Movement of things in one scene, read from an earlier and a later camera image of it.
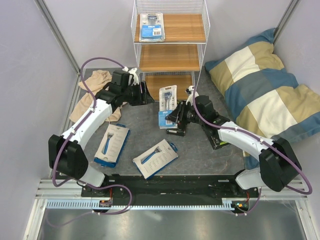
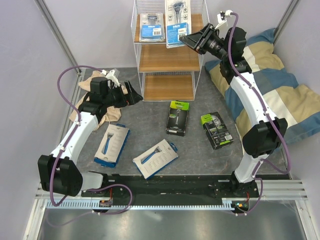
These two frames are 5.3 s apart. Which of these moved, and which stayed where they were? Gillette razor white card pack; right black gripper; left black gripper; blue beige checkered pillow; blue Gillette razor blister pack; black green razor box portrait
Moved: left black gripper; Gillette razor white card pack; right black gripper
Stayed: black green razor box portrait; blue beige checkered pillow; blue Gillette razor blister pack
